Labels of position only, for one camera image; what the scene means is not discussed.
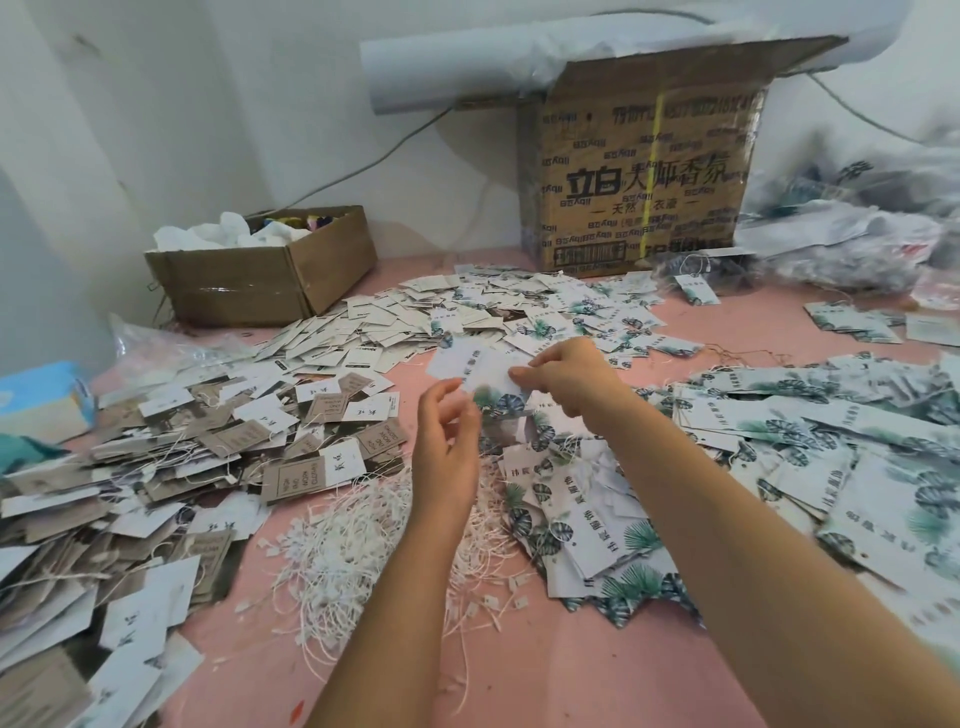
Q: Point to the person's left hand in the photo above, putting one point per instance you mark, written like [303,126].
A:
[446,450]

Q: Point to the person's right hand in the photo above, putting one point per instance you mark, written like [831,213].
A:
[578,383]

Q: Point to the single white leaf print tag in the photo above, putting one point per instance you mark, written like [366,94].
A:
[468,363]

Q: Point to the heap of small tags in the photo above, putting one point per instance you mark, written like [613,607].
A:
[450,308]

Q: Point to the pile of green leaf tags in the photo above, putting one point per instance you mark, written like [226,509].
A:
[750,465]

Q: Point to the pile of brown white tags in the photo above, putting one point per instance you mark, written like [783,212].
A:
[135,510]

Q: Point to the person's right forearm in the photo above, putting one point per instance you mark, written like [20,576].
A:
[765,585]

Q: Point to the person's left forearm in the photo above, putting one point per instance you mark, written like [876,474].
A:
[398,630]

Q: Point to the large printed cardboard box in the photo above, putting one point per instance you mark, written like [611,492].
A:
[645,173]

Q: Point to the small open cardboard box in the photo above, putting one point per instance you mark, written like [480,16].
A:
[255,278]

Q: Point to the clear plastic bag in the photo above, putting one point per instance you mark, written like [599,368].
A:
[150,342]

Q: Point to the white crumpled material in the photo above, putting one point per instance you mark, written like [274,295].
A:
[218,233]

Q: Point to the heap of clear plastic bags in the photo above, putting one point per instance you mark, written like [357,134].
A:
[863,218]

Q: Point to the white roll in plastic wrap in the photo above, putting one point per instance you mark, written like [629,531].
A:
[450,60]

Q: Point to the blue tissue pack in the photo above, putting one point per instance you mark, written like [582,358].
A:
[42,402]

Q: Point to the teal packet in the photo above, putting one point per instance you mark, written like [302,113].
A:
[23,453]

